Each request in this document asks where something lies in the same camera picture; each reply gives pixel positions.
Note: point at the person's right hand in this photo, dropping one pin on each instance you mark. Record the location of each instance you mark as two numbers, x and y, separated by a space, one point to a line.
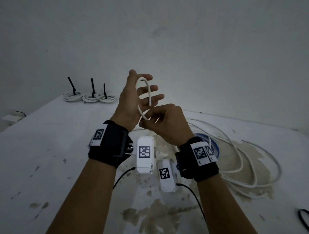
169 127

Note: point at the person's left hand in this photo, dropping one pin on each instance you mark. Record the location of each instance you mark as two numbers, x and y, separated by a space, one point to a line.
128 108

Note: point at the black cable ties bunch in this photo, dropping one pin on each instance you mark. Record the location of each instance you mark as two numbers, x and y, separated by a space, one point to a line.
300 219

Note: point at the person's left forearm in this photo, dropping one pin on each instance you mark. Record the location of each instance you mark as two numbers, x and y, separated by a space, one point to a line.
84 197

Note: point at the person's right forearm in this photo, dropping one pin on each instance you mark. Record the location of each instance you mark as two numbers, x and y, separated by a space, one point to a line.
222 207

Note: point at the white checkered marker tag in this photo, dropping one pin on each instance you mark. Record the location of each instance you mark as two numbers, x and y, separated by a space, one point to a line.
98 135
201 153

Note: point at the white power adapter box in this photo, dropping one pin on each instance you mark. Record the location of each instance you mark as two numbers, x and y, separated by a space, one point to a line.
10 118

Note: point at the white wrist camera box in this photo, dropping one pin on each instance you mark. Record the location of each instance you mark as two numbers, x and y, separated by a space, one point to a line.
167 185
144 166

